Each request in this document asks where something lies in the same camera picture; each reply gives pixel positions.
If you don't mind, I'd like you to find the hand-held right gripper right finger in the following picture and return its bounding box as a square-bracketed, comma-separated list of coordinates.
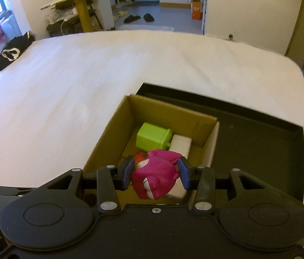
[177, 157, 262, 213]

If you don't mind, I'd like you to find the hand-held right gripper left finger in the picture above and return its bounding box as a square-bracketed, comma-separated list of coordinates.
[44, 156, 136, 213]

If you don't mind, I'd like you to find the white cube toy with ears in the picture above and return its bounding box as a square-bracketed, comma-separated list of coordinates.
[165, 182, 187, 199]

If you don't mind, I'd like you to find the red figurine with brown base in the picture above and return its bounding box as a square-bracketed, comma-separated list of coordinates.
[133, 152, 148, 165]

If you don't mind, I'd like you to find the magenta plush dinosaur toy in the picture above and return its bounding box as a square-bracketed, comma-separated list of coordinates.
[130, 149, 183, 200]

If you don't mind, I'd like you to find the white power adapter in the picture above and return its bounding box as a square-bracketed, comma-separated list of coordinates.
[168, 134, 193, 154]

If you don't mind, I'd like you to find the brown cardboard box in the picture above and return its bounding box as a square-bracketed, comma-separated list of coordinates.
[83, 94, 220, 205]

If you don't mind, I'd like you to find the green cube toy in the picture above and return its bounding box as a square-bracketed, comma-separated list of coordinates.
[136, 122, 173, 152]

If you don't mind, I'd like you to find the black shallow tray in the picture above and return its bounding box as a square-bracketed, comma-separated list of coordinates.
[135, 82, 304, 203]

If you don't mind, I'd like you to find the black white garment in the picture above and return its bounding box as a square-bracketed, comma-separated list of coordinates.
[0, 31, 36, 71]

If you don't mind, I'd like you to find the orange cardboard box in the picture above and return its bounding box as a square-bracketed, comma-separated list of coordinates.
[190, 0, 204, 21]

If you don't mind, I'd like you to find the yellow round side table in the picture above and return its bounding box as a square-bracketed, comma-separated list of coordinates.
[40, 0, 120, 33]

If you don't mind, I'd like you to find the stack of white papers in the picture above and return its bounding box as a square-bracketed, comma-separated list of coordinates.
[45, 5, 80, 23]

